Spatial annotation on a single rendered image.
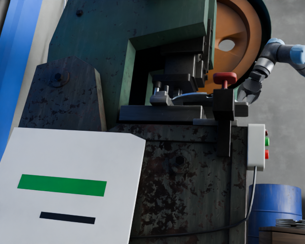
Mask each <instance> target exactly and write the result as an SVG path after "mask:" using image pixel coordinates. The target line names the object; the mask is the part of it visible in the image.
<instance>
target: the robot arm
mask: <svg viewBox="0 0 305 244"><path fill-rule="evenodd" d="M276 62H282V63H288V64H290V65H291V66H292V67H293V68H294V69H295V70H296V71H297V72H298V73H299V74H300V75H302V76H304V77H305V46H303V45H285V44H284V42H283V41H282V40H280V39H277V38H272V39H270V40H269V41H268V42H267V44H266V45H265V46H264V49H263V51H262V53H261V54H260V56H259V58H258V60H257V61H255V65H254V68H253V70H252V72H251V73H250V75H249V77H250V78H248V79H245V82H244V83H241V85H240V86H239V88H238V91H237V101H238V102H242V100H243V99H244V98H245V97H247V100H246V101H245V102H248V107H249V106H250V105H251V104H252V103H253V102H255V101H257V100H258V98H259V95H260V93H261V91H262V86H263V85H262V81H263V80H264V79H265V78H267V77H268V75H269V74H270V73H271V71H272V70H273V68H274V66H275V64H276Z"/></svg>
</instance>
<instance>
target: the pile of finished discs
mask: <svg viewBox="0 0 305 244"><path fill-rule="evenodd" d="M275 220H276V223H275V224H276V225H275V226H277V227H283V228H292V229H305V220H299V221H294V220H293V219H281V218H279V219H275Z"/></svg>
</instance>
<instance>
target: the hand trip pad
mask: <svg viewBox="0 0 305 244"><path fill-rule="evenodd" d="M213 81H214V83H215V84H218V85H222V88H227V84H235V83H236V82H237V77H236V74H235V73H233V72H224V73H214V74H213Z"/></svg>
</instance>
